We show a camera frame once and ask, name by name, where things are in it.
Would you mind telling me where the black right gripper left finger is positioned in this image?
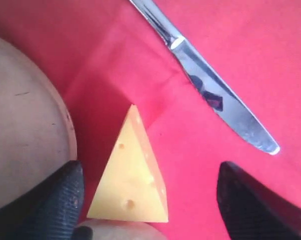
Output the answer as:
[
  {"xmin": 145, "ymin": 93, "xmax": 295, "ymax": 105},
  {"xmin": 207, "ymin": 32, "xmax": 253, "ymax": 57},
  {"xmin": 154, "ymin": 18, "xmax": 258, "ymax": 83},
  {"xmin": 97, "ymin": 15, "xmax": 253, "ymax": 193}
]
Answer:
[{"xmin": 0, "ymin": 160, "xmax": 85, "ymax": 240}]

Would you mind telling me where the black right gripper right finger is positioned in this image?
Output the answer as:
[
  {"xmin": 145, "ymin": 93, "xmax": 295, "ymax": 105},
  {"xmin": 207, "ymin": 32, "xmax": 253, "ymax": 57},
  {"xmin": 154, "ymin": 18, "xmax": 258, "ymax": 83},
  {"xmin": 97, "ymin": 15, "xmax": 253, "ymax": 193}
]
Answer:
[{"xmin": 216, "ymin": 161, "xmax": 301, "ymax": 240}]

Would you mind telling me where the yellow cheese wedge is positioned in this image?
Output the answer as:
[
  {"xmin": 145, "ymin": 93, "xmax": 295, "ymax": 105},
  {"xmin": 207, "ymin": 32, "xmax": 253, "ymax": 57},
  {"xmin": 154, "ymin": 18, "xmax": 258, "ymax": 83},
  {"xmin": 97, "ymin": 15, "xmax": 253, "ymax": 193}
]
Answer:
[{"xmin": 86, "ymin": 105, "xmax": 169, "ymax": 223}]

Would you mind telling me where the pale green ceramic bowl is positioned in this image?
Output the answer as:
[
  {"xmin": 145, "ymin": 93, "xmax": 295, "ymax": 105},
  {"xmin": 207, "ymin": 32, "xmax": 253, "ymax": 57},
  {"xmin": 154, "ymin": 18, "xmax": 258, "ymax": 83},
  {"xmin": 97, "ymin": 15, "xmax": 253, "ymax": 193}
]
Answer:
[{"xmin": 71, "ymin": 219, "xmax": 168, "ymax": 240}]

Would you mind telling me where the brown wooden plate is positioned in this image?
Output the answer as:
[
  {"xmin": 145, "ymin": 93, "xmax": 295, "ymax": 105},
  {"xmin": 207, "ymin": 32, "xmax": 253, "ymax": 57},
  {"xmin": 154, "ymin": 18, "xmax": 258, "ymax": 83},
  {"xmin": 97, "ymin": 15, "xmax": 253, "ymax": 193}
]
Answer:
[{"xmin": 0, "ymin": 38, "xmax": 77, "ymax": 208}]

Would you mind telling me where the steel table knife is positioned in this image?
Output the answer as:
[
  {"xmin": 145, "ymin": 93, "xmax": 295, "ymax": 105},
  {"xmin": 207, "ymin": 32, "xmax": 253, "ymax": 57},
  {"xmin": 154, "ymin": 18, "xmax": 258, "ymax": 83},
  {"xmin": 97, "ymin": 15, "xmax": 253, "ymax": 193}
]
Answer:
[{"xmin": 131, "ymin": 0, "xmax": 281, "ymax": 156}]

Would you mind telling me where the red tablecloth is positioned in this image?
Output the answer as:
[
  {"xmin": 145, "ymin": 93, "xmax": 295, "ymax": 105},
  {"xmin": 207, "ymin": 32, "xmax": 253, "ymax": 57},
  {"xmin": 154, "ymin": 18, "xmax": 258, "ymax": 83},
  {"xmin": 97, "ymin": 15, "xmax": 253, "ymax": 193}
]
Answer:
[{"xmin": 0, "ymin": 0, "xmax": 301, "ymax": 240}]

